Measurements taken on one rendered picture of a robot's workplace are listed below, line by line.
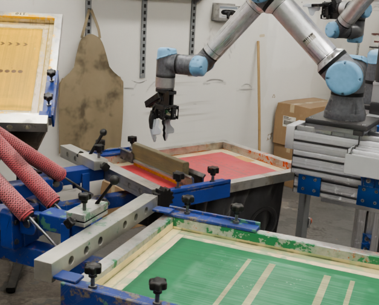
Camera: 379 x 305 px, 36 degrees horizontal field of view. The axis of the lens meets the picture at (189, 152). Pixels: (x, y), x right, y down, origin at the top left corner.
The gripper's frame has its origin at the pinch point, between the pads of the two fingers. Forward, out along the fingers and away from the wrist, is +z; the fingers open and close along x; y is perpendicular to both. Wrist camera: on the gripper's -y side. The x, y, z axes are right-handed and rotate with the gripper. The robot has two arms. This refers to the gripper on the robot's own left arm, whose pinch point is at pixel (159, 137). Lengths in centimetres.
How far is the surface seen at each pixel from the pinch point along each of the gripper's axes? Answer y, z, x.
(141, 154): -10.9, 9.3, -0.6
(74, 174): 2.3, 9.5, -38.0
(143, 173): -6.6, 16.5, -2.0
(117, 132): -192, 47, 101
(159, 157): 2.0, 7.3, -0.9
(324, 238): -66, 111, 208
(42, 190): 28, 4, -62
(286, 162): 18, 13, 57
